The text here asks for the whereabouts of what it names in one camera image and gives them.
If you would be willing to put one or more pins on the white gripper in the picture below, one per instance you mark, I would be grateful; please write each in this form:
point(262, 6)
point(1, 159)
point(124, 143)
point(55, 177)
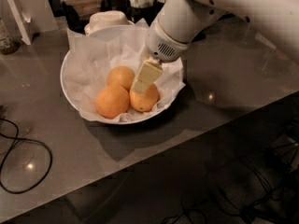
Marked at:
point(161, 44)

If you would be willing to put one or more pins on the orange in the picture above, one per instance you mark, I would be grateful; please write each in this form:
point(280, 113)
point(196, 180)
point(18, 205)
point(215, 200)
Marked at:
point(121, 75)
point(145, 101)
point(111, 101)

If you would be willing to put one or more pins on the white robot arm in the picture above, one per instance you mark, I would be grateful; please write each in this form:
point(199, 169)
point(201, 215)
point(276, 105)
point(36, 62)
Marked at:
point(180, 21)

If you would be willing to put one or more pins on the white bowl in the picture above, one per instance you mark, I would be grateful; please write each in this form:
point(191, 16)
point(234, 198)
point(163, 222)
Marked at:
point(67, 87)

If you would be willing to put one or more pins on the black cup left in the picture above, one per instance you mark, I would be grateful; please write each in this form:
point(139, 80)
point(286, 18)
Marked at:
point(146, 13)

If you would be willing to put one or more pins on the white paper liner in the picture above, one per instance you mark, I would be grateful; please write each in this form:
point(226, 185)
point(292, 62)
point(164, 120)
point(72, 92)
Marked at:
point(93, 56)

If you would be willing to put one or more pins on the white stand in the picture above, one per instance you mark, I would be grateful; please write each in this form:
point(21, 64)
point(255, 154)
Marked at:
point(22, 21)

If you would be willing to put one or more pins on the glass bottle with label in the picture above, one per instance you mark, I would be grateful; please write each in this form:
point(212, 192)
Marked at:
point(7, 44)

